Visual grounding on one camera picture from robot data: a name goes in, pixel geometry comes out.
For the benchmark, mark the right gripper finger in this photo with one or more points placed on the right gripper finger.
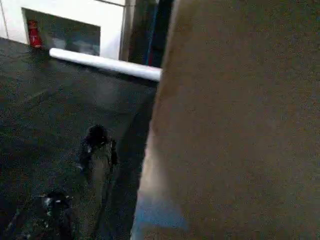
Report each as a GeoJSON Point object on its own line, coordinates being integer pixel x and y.
{"type": "Point", "coordinates": [97, 162]}

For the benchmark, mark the white plastic table leg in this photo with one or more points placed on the white plastic table leg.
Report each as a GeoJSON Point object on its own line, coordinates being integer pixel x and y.
{"type": "Point", "coordinates": [112, 63]}

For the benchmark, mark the white plastic table top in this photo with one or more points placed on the white plastic table top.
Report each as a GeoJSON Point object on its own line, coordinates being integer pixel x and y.
{"type": "Point", "coordinates": [237, 125]}

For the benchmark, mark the white glass-door cabinet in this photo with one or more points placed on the white glass-door cabinet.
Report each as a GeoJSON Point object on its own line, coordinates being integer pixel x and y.
{"type": "Point", "coordinates": [75, 15]}

